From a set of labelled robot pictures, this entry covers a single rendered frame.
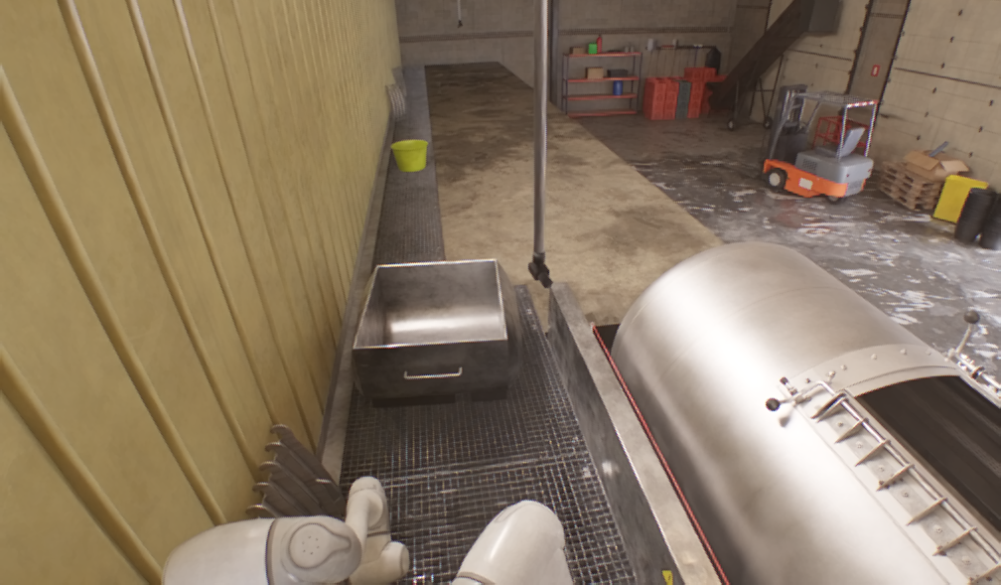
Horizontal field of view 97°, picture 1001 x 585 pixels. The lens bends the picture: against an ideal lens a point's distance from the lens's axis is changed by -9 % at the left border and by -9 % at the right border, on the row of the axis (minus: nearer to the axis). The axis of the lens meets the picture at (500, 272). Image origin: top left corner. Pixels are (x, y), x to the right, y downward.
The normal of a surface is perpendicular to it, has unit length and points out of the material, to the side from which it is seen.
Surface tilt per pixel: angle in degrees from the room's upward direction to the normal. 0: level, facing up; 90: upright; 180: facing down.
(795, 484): 47
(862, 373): 13
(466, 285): 89
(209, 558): 17
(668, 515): 2
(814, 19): 92
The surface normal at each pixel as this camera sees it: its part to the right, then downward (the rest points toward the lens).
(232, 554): 0.03, -0.69
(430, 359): 0.11, 0.51
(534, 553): 0.46, -0.63
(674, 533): -0.04, -0.84
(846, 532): -0.72, -0.54
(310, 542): 0.22, -0.58
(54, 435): 0.46, 0.44
